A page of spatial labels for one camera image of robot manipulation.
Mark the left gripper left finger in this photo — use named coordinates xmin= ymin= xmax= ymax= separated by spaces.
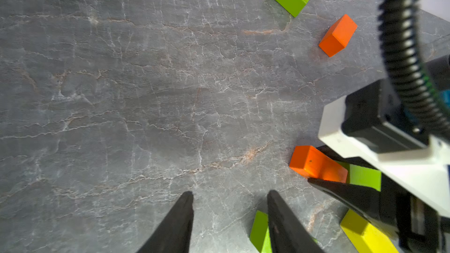
xmin=137 ymin=191 xmax=194 ymax=253

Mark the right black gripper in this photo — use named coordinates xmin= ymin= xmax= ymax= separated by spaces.
xmin=308 ymin=175 xmax=450 ymax=253

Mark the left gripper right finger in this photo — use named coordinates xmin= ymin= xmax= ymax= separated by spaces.
xmin=267 ymin=190 xmax=324 ymax=253

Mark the yellow block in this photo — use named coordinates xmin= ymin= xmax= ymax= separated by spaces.
xmin=340 ymin=210 xmax=398 ymax=253

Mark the orange block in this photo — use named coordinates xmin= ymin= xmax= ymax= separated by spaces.
xmin=289 ymin=146 xmax=348 ymax=183
xmin=318 ymin=14 xmax=357 ymax=57

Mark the teal small block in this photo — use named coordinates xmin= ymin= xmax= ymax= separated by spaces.
xmin=441 ymin=90 xmax=450 ymax=108

